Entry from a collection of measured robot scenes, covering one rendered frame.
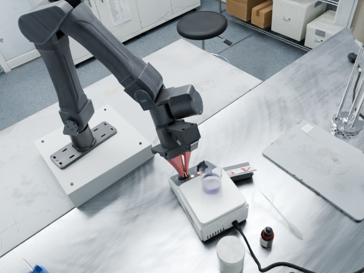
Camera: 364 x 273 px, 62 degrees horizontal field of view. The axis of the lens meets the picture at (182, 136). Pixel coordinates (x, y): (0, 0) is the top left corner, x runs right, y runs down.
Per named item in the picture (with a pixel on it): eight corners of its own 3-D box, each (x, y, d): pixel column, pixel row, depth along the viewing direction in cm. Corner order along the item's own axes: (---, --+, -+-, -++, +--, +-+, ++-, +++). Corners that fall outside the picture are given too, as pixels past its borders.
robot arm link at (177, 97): (206, 99, 75) (186, 58, 68) (199, 123, 69) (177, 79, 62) (166, 108, 80) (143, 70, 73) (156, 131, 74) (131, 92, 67)
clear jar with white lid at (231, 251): (249, 266, 68) (251, 251, 62) (229, 283, 66) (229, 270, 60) (231, 245, 72) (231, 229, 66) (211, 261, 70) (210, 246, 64)
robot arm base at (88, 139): (112, 112, 89) (98, 103, 93) (51, 151, 79) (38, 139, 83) (118, 131, 94) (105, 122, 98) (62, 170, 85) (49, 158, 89)
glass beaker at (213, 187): (195, 188, 74) (193, 168, 68) (212, 175, 76) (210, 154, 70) (213, 204, 70) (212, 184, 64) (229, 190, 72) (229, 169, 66)
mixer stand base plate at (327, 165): (260, 153, 89) (260, 151, 89) (303, 119, 97) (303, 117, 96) (358, 223, 72) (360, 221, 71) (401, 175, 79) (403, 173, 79)
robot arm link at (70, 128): (90, 99, 84) (71, 98, 86) (75, 121, 78) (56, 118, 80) (96, 117, 89) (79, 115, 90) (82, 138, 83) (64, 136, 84)
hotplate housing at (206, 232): (168, 183, 86) (163, 166, 80) (208, 164, 89) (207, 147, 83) (207, 252, 71) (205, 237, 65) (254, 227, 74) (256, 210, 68)
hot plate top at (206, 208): (178, 187, 75) (177, 185, 74) (220, 167, 78) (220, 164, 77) (201, 227, 67) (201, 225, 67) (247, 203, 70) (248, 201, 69)
